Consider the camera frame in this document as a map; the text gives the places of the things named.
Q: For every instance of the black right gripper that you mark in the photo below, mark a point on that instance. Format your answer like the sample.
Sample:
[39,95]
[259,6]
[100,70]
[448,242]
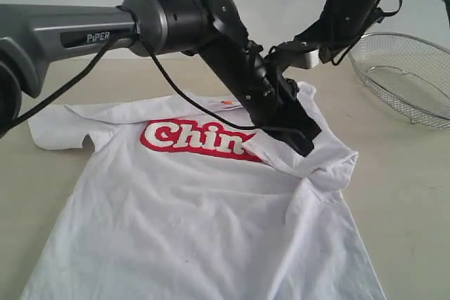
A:
[338,26]

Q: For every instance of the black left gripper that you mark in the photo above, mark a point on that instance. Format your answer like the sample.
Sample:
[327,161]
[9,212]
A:
[269,99]

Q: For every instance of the white t-shirt red print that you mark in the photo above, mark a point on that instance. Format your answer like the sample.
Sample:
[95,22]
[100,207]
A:
[174,204]

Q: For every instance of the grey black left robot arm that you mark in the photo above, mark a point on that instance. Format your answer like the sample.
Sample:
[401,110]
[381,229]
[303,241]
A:
[34,36]

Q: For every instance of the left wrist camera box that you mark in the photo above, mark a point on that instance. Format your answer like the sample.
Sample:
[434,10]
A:
[295,53]

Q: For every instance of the metal wire mesh basket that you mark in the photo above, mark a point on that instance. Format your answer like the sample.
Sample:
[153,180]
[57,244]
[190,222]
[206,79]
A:
[409,74]

